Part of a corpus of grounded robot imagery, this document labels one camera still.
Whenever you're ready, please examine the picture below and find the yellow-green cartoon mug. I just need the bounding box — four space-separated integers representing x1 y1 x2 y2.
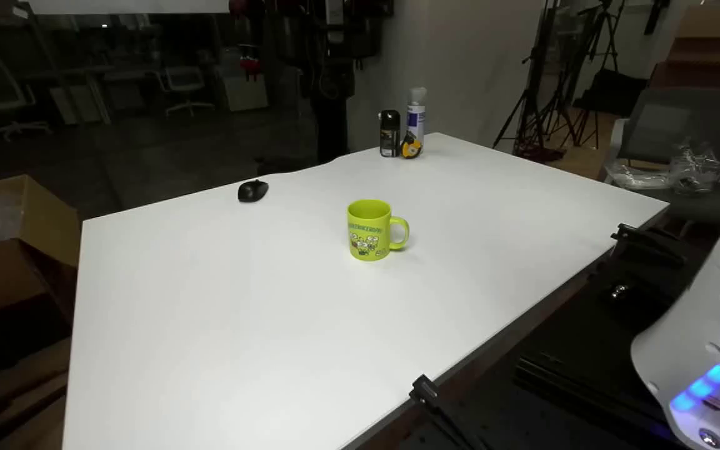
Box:
346 200 411 264

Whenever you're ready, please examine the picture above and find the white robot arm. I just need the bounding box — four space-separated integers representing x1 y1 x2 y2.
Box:
630 241 720 450

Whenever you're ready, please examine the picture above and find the black computer mouse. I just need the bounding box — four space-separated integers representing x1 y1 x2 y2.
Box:
239 181 270 202

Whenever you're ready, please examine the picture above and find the black clamp on edge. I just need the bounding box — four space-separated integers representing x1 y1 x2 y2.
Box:
411 375 487 450

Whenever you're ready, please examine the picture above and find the black tripod stand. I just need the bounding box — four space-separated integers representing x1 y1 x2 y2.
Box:
492 0 626 164

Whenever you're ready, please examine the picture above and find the black table clamp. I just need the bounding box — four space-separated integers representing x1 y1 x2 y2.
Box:
614 226 689 267

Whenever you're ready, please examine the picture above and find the grey chair with plastic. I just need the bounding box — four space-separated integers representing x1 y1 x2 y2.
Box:
605 87 720 224

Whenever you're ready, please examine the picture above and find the cardboard box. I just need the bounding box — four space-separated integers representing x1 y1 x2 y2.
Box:
0 176 80 311

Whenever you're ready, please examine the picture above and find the black mounting rail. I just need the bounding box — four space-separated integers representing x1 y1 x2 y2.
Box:
516 354 670 440

